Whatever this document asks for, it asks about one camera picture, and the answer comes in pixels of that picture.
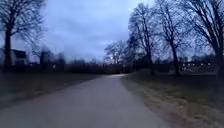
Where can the building with lit windows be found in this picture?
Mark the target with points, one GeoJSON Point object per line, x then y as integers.
{"type": "Point", "coordinates": [196, 64]}

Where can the dark hedge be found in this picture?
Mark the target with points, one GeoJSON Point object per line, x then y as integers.
{"type": "Point", "coordinates": [86, 68]}

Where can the grey paved path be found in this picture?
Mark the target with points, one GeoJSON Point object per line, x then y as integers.
{"type": "Point", "coordinates": [93, 106]}

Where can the large bare tree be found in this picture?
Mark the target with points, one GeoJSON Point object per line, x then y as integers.
{"type": "Point", "coordinates": [219, 46]}
{"type": "Point", "coordinates": [7, 45]}

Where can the dark grass verge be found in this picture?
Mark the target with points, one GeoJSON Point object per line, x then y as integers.
{"type": "Point", "coordinates": [33, 85]}

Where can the grass verge with dry patches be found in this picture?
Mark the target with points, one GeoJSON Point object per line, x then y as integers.
{"type": "Point", "coordinates": [180, 96]}

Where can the pale house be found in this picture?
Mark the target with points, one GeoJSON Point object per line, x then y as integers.
{"type": "Point", "coordinates": [18, 56]}

